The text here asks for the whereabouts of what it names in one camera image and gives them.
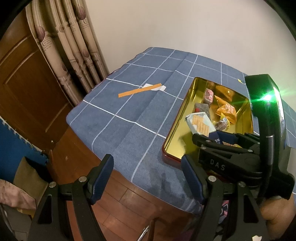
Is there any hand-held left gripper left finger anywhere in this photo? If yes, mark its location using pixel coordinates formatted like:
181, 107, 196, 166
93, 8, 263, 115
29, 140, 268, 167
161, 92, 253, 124
28, 153, 114, 241

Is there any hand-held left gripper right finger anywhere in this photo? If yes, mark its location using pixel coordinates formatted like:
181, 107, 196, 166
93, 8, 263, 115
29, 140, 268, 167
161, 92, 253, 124
181, 154, 270, 241

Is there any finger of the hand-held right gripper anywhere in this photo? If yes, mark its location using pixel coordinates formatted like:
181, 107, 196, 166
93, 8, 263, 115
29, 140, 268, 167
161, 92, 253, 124
192, 134, 252, 154
217, 130, 262, 149

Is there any clear peanut packet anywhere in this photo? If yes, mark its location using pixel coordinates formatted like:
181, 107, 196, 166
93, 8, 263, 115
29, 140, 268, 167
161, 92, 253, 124
214, 117, 230, 130

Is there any blue and white cracker packet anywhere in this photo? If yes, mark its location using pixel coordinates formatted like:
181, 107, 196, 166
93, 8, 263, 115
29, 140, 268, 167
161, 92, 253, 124
185, 112, 228, 145

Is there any red tin box gold inside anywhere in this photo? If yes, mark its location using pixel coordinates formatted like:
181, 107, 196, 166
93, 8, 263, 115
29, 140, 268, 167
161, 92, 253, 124
162, 77, 255, 163

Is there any orange snack packet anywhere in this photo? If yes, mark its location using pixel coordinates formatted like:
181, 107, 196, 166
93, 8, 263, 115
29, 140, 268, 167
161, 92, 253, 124
215, 104, 237, 123

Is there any dark grey snack packet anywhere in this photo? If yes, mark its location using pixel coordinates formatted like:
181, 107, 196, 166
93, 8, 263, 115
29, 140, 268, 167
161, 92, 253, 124
194, 103, 210, 115

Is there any red snack packet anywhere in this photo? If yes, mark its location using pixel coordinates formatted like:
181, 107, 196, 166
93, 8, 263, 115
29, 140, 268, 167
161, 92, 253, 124
203, 88, 214, 104

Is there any person's right hand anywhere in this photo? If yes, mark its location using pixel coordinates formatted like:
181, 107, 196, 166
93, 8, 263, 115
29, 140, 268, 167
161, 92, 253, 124
260, 193, 296, 224

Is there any metal rod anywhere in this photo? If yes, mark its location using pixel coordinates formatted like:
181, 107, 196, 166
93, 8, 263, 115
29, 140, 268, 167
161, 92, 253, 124
137, 225, 149, 241

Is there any white paper strip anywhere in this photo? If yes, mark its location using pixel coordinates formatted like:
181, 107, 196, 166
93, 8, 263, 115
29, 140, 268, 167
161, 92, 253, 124
142, 83, 166, 91

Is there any blue checked tablecloth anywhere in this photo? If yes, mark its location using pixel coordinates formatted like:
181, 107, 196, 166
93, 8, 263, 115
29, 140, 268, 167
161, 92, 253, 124
66, 47, 296, 215

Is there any olive cushion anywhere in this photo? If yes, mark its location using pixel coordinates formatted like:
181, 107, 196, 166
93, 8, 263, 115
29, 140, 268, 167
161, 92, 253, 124
14, 156, 50, 216

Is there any orange tape strip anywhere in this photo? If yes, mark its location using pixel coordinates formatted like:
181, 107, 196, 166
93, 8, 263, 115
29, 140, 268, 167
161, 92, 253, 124
118, 83, 162, 98

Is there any pink patterned cloth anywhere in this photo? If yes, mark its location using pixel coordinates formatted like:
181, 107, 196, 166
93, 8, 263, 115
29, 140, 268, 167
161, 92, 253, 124
0, 178, 37, 210

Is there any blue foam mat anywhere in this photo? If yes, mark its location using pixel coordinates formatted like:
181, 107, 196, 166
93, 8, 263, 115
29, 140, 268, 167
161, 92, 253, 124
0, 116, 50, 179

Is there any brown wooden door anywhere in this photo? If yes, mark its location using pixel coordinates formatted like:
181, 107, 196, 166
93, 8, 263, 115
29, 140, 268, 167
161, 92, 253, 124
0, 9, 84, 167

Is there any beige patterned curtain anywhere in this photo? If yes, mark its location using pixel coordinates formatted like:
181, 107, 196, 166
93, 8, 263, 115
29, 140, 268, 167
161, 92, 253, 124
25, 0, 110, 106

